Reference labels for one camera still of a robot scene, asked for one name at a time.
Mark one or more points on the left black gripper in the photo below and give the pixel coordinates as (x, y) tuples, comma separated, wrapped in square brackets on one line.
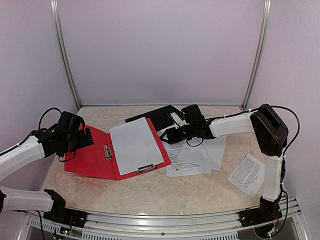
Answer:
[(83, 142)]

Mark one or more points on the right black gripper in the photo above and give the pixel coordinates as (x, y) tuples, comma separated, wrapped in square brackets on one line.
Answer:
[(171, 135)]

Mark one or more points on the red folder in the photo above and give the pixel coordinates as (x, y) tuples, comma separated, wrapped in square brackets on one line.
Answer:
[(99, 160)]

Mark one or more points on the white sheet top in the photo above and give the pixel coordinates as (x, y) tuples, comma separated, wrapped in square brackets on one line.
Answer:
[(135, 146)]

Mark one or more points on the white sheet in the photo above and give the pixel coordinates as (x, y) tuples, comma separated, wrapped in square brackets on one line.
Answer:
[(135, 146), (206, 153)]

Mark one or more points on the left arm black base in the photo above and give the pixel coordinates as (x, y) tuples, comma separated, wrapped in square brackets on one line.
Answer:
[(59, 213)]

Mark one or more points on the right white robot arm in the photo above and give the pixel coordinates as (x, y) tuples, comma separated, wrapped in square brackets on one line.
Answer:
[(267, 129)]

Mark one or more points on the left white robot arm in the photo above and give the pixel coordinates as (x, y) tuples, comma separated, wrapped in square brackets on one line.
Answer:
[(15, 158)]

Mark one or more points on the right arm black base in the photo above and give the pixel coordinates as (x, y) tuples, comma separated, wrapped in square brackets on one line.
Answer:
[(266, 212)]

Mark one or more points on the black folder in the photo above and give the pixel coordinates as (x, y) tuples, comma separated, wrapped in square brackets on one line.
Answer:
[(160, 117)]

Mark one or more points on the printed text sheet centre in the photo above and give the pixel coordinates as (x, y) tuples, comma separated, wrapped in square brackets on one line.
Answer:
[(178, 167)]

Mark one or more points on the printed text sheet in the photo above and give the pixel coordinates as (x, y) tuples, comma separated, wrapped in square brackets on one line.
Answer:
[(178, 167), (249, 176)]

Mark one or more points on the blank white sheet lower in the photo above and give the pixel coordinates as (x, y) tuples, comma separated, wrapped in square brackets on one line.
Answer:
[(206, 153)]

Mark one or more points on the printed text sheet right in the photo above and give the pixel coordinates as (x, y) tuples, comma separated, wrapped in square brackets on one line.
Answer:
[(249, 176)]

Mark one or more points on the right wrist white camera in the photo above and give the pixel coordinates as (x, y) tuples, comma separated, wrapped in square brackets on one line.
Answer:
[(178, 122)]

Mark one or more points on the right aluminium frame post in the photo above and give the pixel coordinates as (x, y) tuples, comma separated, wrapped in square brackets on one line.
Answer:
[(258, 53)]

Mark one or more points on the aluminium frame post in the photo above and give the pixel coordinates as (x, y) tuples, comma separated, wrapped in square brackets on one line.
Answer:
[(258, 53), (54, 5)]

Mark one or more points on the aluminium front rail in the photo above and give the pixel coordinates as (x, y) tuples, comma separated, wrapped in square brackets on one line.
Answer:
[(208, 226)]

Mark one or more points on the left aluminium frame post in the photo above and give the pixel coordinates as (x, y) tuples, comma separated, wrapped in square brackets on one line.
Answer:
[(54, 5)]

